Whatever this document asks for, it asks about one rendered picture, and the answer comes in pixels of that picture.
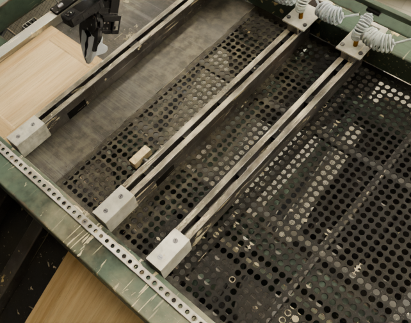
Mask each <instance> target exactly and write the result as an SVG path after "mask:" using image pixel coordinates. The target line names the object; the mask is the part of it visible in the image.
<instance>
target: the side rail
mask: <svg viewBox="0 0 411 323"><path fill-rule="evenodd" d="M44 1H46V0H0V32H2V31H3V30H4V29H6V28H7V27H9V26H10V25H12V24H13V23H14V22H16V21H17V20H19V19H20V18H21V17H23V16H25V14H27V13H29V12H30V11H31V10H33V9H34V8H36V7H37V6H38V5H40V4H41V3H43V2H44Z"/></svg>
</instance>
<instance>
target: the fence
mask: <svg viewBox="0 0 411 323"><path fill-rule="evenodd" d="M81 1H82V0H78V1H76V2H75V3H74V4H72V5H71V6H69V7H68V8H67V9H66V10H64V11H63V12H66V11H67V10H68V9H70V8H71V7H73V6H75V5H76V4H78V3H80V2H81ZM63 12H61V13H60V14H59V15H56V14H55V13H53V12H52V11H50V12H48V13H46V14H45V15H44V16H43V17H41V18H39V19H38V20H37V21H35V22H34V23H32V24H31V25H30V26H28V27H27V28H26V29H24V30H23V31H21V32H20V33H19V34H18V35H16V36H14V37H13V38H12V39H11V40H9V41H7V43H5V44H3V45H2V46H1V47H0V63H1V62H2V61H4V60H5V59H7V57H9V56H11V55H12V54H13V53H14V52H16V51H17V50H19V49H20V48H21V47H23V46H24V45H26V44H27V43H28V42H30V41H31V40H33V39H34V38H35V37H36V36H38V35H39V34H41V33H42V32H43V31H45V30H46V29H47V28H48V27H50V26H53V27H56V26H57V25H58V24H59V23H61V22H62V18H61V14H62V13H63Z"/></svg>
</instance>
